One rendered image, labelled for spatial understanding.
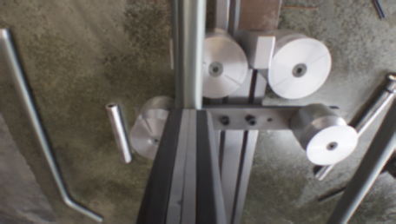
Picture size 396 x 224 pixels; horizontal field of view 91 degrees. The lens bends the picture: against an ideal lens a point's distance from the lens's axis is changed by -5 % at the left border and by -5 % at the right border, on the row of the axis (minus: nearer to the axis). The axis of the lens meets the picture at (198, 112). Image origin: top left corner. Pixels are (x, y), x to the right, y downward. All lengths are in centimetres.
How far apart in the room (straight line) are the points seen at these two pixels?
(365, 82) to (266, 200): 25
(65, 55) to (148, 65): 10
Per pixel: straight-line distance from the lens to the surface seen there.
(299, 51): 18
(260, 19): 18
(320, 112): 25
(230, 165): 31
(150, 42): 26
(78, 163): 40
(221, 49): 16
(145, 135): 20
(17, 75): 34
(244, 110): 24
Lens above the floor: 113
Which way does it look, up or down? 60 degrees down
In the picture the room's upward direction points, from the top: 180 degrees counter-clockwise
